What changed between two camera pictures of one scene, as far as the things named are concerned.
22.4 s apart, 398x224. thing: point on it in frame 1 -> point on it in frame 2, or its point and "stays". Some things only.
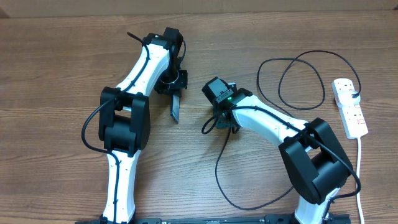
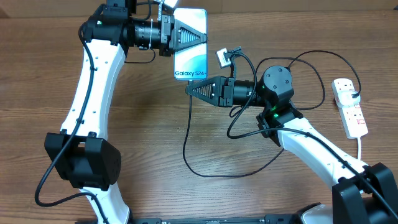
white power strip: x=352 y=116 stays
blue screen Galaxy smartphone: x=175 y=107 -> x=191 y=63
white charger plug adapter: x=346 y=100 stays
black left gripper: x=174 y=89 -> x=171 y=41
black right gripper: x=222 y=124 -> x=216 y=96
